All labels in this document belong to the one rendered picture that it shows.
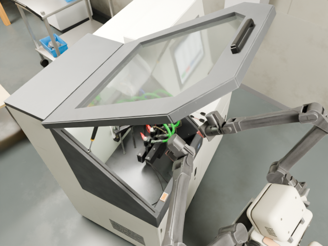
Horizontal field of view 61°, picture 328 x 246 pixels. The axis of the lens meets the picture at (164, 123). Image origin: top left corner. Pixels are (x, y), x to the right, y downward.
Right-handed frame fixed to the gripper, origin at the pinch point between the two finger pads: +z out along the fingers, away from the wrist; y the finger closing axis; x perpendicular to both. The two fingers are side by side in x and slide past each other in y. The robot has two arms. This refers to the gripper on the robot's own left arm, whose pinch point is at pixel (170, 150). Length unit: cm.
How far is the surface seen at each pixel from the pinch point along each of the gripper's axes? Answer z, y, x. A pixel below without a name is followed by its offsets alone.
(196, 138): 39, -29, 25
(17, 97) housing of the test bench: 35, 27, -70
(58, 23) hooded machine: 340, -113, -149
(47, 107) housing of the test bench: 23, 22, -56
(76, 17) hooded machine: 346, -145, -139
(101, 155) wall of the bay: 62, 19, -12
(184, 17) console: 35, -82, -37
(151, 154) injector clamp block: 42.3, -0.2, 8.2
